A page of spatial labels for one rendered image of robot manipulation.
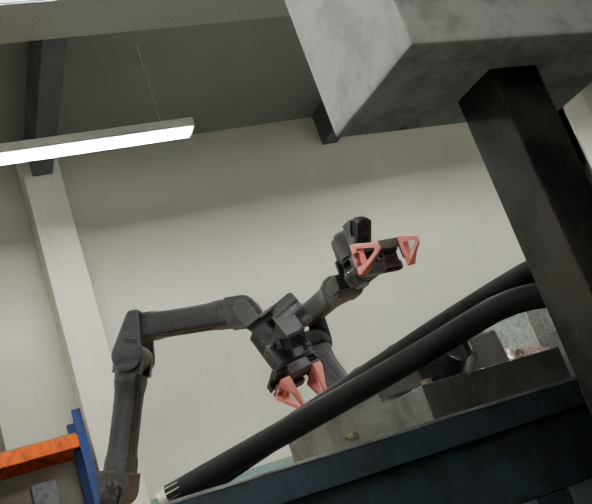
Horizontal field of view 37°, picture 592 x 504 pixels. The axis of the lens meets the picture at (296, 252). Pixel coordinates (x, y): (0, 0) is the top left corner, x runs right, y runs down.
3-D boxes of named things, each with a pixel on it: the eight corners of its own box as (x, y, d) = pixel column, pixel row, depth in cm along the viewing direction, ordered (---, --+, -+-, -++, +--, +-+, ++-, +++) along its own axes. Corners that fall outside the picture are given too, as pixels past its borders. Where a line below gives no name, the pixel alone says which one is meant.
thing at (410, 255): (421, 221, 183) (399, 239, 191) (393, 226, 180) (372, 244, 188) (432, 251, 181) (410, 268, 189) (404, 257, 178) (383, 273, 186)
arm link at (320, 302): (362, 265, 201) (309, 309, 227) (328, 271, 197) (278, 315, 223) (380, 315, 198) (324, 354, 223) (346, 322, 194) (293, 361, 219)
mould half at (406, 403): (302, 487, 164) (279, 418, 168) (416, 451, 176) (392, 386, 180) (436, 426, 122) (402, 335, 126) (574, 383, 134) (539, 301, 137)
